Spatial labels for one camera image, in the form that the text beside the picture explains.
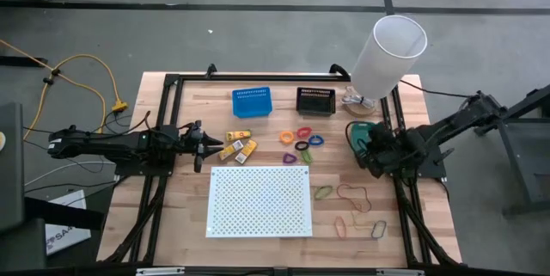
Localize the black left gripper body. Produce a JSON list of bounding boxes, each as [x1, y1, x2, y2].
[[178, 128, 206, 157]]

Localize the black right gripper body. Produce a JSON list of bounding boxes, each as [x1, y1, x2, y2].
[[364, 126, 405, 169]]

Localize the yellow rubber band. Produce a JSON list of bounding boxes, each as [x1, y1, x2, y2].
[[350, 210, 376, 230]]

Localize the grey rubber band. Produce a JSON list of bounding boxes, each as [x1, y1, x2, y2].
[[370, 219, 388, 240]]

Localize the orange rubber band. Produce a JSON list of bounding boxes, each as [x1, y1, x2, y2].
[[333, 215, 348, 241]]

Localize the teal plastic bin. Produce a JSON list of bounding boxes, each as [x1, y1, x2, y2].
[[345, 120, 380, 168]]

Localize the blue plastic basket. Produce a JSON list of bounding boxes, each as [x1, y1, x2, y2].
[[231, 86, 274, 120]]

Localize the white perforated metal shelf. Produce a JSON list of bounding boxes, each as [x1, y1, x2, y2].
[[205, 165, 314, 239]]

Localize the black plastic basket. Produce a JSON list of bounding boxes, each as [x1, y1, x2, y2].
[[296, 87, 337, 117]]

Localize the black metal stand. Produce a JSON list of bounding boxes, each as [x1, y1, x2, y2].
[[474, 83, 550, 217]]

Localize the black flat bar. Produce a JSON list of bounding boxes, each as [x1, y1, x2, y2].
[[23, 196, 107, 231]]

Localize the white printed cardboard box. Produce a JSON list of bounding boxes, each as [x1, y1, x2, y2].
[[45, 188, 92, 256]]

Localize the black equipment case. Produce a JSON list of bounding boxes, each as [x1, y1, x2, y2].
[[0, 101, 47, 271]]

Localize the black floor strip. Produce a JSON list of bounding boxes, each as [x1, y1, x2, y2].
[[0, 55, 48, 69]]

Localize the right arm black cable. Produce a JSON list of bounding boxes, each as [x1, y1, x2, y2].
[[345, 121, 366, 159]]

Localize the thin black cable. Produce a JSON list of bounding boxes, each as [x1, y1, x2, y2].
[[399, 78, 474, 99]]

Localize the black aluminium table frame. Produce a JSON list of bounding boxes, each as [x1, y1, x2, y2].
[[97, 64, 464, 268]]

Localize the yellow extension cord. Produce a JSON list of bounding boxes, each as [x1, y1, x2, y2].
[[0, 38, 130, 139]]

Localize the black floor cable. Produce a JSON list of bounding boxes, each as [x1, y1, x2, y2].
[[23, 110, 150, 139]]

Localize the silver metal bracket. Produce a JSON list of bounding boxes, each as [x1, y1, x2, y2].
[[376, 268, 425, 276], [136, 267, 186, 276]]

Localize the white floor cable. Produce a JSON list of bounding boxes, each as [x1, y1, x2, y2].
[[23, 160, 119, 187]]

